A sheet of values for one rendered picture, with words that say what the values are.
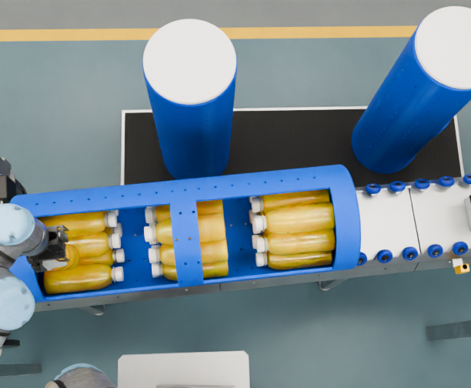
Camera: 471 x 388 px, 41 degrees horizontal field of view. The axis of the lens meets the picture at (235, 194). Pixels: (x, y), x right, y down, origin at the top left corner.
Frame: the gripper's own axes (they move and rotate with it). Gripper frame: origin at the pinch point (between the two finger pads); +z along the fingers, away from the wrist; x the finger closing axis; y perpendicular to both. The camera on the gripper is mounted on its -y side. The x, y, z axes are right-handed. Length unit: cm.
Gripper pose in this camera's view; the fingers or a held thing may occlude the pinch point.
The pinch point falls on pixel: (46, 255)
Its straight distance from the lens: 151.9
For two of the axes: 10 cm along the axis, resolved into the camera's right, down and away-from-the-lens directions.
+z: -0.3, 2.6, 9.7
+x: -1.1, -9.6, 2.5
